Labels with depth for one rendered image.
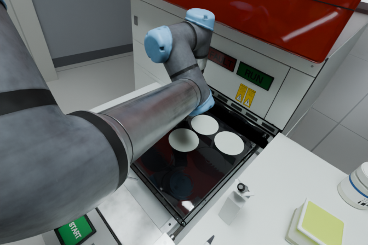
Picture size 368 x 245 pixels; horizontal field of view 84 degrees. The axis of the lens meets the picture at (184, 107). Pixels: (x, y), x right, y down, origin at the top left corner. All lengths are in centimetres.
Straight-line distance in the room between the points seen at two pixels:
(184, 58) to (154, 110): 21
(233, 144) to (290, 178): 20
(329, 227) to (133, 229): 40
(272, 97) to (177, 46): 35
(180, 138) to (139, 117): 43
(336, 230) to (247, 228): 16
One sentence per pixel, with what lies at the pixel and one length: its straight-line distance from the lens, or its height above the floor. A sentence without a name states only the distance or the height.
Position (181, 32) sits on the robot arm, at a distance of 49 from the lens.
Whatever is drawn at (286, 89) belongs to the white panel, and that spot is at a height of 111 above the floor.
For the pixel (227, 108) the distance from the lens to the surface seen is 77.
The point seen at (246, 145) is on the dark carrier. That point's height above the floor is 90.
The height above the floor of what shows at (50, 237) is 96.
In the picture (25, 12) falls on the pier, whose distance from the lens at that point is 241.
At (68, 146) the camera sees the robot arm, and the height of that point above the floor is 129.
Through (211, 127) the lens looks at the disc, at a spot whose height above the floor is 90.
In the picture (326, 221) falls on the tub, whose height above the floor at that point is 103.
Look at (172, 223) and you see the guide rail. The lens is 60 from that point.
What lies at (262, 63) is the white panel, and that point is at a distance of 66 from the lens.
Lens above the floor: 141
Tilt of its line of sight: 40 degrees down
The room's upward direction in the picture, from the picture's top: 8 degrees clockwise
